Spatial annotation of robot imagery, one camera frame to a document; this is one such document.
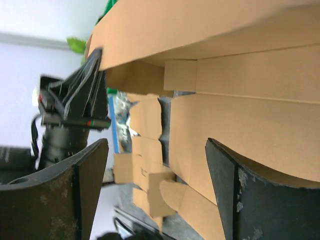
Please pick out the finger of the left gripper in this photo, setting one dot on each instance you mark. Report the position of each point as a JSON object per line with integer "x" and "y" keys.
{"x": 81, "y": 88}

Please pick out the small cardboard box blank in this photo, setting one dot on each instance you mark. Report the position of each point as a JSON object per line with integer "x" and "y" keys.
{"x": 144, "y": 166}

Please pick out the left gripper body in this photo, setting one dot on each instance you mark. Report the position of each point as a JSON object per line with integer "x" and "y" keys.
{"x": 51, "y": 108}

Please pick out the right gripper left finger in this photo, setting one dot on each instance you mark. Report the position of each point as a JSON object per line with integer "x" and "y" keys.
{"x": 58, "y": 202}

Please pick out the green plastic tray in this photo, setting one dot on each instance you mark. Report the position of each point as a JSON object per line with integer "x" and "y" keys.
{"x": 107, "y": 8}

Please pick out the large cardboard box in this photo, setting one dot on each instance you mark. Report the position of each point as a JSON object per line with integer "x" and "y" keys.
{"x": 243, "y": 72}

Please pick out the green leaf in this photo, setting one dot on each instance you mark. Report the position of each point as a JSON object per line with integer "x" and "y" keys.
{"x": 77, "y": 45}

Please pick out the clear plastic bag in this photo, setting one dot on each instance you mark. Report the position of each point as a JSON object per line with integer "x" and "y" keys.
{"x": 125, "y": 133}

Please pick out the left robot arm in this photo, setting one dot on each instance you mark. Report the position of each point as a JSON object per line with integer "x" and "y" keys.
{"x": 49, "y": 145}

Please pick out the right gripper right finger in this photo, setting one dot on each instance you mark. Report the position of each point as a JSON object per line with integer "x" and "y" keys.
{"x": 256, "y": 202}

